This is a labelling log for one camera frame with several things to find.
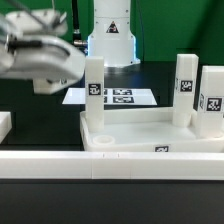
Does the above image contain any printed fiducial marker sheet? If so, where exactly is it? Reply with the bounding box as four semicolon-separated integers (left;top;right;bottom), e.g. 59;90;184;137
63;88;157;106

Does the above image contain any white front obstacle bar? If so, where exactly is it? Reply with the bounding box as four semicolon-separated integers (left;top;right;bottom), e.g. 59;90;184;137
0;151;224;180

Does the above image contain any white desk top tray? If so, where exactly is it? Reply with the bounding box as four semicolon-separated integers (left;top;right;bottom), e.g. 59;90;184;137
80;107;224;153

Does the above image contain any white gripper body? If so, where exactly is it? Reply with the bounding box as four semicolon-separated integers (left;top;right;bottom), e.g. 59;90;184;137
0;36;85;82

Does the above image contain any black thick cable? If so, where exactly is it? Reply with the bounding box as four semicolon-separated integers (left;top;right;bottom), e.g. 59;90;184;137
71;0;88;48

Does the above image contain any white left obstacle block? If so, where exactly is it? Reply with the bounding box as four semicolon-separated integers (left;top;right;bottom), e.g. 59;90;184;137
0;112;12;144

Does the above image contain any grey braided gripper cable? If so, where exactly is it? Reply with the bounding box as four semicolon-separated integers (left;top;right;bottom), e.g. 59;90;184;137
6;0;51;28

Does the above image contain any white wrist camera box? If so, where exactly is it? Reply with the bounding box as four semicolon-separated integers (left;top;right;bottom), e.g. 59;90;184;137
6;9;68;36

